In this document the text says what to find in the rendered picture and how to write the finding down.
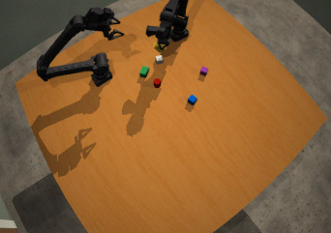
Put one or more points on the red cylinder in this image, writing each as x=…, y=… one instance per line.
x=157, y=83

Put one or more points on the blue cube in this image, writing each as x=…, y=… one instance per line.
x=192, y=99

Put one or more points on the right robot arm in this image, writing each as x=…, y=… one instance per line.
x=45, y=72

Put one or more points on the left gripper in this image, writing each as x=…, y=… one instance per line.
x=166, y=42

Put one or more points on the white cube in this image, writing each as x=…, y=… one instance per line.
x=159, y=59

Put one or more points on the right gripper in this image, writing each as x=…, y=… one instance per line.
x=110, y=35

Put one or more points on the green block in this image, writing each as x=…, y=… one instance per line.
x=144, y=71

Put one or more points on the purple cube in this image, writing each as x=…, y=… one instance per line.
x=203, y=71

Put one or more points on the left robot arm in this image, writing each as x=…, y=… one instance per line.
x=172, y=18

